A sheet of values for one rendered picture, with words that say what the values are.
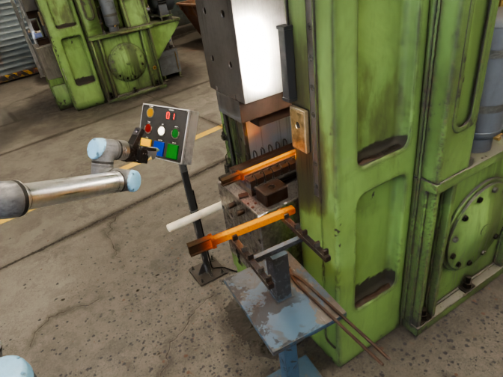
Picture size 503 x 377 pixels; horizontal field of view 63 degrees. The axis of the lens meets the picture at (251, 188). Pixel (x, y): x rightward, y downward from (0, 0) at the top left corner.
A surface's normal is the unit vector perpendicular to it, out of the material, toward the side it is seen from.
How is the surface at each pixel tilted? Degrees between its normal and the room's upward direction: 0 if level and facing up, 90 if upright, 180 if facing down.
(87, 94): 90
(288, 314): 0
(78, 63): 90
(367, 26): 89
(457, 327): 0
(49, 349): 0
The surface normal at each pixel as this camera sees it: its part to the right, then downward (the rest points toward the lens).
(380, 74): 0.52, 0.39
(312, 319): -0.12, -0.84
